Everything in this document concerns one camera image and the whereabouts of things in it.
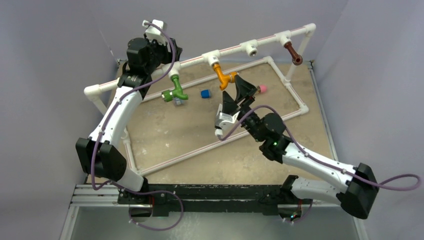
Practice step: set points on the small grey blue box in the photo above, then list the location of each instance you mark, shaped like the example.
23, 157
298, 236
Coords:
178, 101

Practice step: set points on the white PVC pipe frame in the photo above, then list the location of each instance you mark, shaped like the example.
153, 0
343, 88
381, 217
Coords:
102, 95

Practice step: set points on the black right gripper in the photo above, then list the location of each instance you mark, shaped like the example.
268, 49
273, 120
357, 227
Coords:
244, 91

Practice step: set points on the orange water faucet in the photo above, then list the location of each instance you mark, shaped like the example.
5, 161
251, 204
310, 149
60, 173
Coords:
224, 79

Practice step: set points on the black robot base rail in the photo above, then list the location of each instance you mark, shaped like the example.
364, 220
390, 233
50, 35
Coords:
269, 200

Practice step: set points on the brown water faucet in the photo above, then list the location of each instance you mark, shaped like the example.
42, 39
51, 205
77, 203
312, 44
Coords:
296, 58

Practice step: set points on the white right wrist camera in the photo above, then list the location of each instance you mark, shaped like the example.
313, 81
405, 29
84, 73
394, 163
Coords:
223, 121

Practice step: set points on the blue cube block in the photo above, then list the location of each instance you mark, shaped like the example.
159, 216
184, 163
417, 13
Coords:
205, 94

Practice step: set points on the pink capped small bottle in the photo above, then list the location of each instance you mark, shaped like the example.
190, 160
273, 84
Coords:
261, 89

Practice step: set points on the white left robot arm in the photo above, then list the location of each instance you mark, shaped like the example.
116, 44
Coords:
98, 154

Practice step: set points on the green water faucet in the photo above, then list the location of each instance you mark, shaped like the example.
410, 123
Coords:
176, 92

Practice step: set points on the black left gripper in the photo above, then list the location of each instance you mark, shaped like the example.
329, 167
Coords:
164, 49

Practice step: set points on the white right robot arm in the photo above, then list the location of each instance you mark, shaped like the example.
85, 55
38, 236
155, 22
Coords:
350, 187

